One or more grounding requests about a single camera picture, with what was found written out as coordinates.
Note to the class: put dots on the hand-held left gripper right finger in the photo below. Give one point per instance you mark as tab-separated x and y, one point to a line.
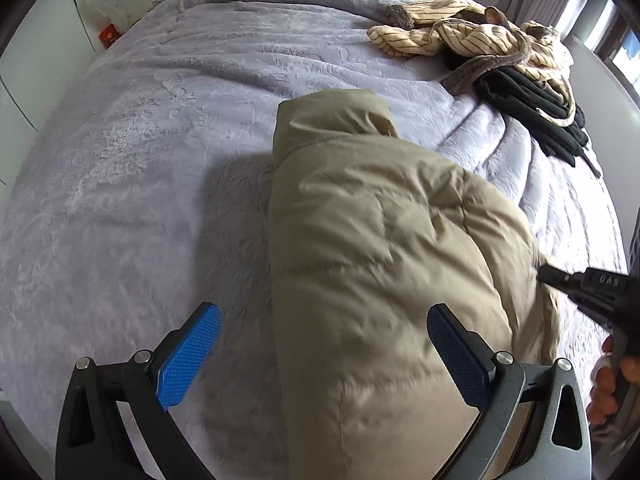
457	355

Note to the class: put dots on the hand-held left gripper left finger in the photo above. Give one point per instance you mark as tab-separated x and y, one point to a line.
190	355

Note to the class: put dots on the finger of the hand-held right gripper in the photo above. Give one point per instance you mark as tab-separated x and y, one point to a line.
557	276

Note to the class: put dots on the beige puffer jacket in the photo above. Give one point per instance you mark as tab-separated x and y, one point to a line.
375	235

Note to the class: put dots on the person's right hand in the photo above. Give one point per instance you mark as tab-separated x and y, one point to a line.
605	380

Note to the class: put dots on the black garment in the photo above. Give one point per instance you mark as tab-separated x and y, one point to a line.
530	105

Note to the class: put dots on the grey textured bed blanket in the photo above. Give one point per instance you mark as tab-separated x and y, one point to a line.
150	160

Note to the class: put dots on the beige striped knit garment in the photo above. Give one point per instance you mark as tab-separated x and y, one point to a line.
475	35

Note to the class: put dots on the window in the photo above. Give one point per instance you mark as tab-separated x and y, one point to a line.
610	25

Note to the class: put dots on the white wardrobe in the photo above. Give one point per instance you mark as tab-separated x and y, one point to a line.
30	85

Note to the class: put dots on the small red box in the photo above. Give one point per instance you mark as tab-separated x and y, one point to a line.
109	36

